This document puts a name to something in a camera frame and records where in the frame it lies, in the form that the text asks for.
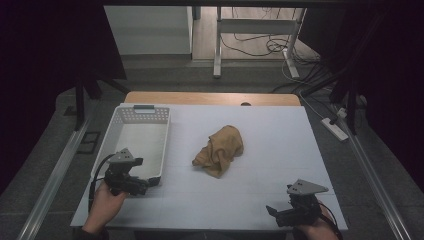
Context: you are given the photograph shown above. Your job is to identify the white power strip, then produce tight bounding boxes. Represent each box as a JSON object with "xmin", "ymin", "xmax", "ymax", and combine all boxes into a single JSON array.
[{"xmin": 320, "ymin": 116, "xmax": 350, "ymax": 142}]

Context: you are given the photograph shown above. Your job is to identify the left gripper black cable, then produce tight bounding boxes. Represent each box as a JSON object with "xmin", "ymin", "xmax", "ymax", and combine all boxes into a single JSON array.
[{"xmin": 87, "ymin": 153, "xmax": 116, "ymax": 213}]

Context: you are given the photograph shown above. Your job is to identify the black metal stand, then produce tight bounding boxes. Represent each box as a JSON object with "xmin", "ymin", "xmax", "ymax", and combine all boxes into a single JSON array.
[
  {"xmin": 301, "ymin": 71, "xmax": 360, "ymax": 136},
  {"xmin": 73, "ymin": 74, "xmax": 132, "ymax": 132}
]

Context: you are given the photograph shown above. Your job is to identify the tan cloth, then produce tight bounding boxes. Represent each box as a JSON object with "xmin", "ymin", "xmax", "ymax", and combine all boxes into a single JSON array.
[{"xmin": 191, "ymin": 124, "xmax": 245, "ymax": 179}]

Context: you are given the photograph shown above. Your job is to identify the white perforated plastic basket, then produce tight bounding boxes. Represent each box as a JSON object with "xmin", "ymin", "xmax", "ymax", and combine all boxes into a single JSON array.
[{"xmin": 90, "ymin": 104, "xmax": 171, "ymax": 188}]

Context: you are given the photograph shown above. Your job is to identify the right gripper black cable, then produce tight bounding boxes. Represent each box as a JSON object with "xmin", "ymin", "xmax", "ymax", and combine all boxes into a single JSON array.
[{"xmin": 318, "ymin": 201, "xmax": 344, "ymax": 240}]

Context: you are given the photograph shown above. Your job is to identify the black floor socket frame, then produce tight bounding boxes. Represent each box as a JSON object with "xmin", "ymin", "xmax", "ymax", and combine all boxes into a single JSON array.
[{"xmin": 76, "ymin": 131, "xmax": 102, "ymax": 155}]

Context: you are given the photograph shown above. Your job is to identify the wooden table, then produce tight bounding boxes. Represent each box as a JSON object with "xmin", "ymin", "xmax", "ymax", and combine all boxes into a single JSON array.
[{"xmin": 124, "ymin": 91, "xmax": 302, "ymax": 107}]

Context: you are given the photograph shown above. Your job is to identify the person's left hand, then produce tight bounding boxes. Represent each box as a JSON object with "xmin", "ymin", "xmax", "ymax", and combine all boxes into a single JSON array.
[{"xmin": 82, "ymin": 181, "xmax": 130, "ymax": 235}]

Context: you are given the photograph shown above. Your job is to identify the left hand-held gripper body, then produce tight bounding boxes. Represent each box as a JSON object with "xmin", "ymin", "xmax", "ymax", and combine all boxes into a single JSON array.
[{"xmin": 103, "ymin": 147, "xmax": 138, "ymax": 197}]

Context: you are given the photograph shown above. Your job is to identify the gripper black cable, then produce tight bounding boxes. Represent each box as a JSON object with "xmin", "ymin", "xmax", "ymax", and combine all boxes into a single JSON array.
[
  {"xmin": 87, "ymin": 153, "xmax": 116, "ymax": 213},
  {"xmin": 318, "ymin": 201, "xmax": 344, "ymax": 240}
]

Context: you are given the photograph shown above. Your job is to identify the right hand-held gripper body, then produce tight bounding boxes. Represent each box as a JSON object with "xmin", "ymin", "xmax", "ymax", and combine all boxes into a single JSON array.
[{"xmin": 276, "ymin": 178, "xmax": 330, "ymax": 228}]

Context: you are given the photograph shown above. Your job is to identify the aluminium rail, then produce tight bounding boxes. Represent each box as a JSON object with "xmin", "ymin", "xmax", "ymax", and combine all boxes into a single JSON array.
[
  {"xmin": 15, "ymin": 117, "xmax": 92, "ymax": 240},
  {"xmin": 346, "ymin": 131, "xmax": 414, "ymax": 240}
]

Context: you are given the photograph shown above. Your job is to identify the white table cover sheet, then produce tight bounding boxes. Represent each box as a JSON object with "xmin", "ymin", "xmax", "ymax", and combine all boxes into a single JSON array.
[{"xmin": 70, "ymin": 103, "xmax": 349, "ymax": 232}]

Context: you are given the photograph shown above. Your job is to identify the dark curtain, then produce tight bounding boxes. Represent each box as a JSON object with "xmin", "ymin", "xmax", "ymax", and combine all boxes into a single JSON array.
[
  {"xmin": 299, "ymin": 6, "xmax": 424, "ymax": 193},
  {"xmin": 0, "ymin": 0, "xmax": 128, "ymax": 196}
]

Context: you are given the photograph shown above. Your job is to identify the black floor cables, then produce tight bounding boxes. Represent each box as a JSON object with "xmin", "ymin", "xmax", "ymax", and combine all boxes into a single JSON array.
[{"xmin": 219, "ymin": 6, "xmax": 334, "ymax": 95}]

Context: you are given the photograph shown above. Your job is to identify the white metal desk frame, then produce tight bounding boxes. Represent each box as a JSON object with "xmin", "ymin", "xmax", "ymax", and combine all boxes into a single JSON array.
[{"xmin": 213, "ymin": 6, "xmax": 308, "ymax": 80}]

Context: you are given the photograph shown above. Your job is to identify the white cabinet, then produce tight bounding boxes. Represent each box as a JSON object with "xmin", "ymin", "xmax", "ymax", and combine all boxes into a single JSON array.
[{"xmin": 103, "ymin": 5, "xmax": 195, "ymax": 56}]

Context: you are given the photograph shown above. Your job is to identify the person's right hand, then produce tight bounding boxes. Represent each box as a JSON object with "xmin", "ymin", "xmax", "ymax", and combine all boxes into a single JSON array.
[{"xmin": 292, "ymin": 202, "xmax": 340, "ymax": 240}]

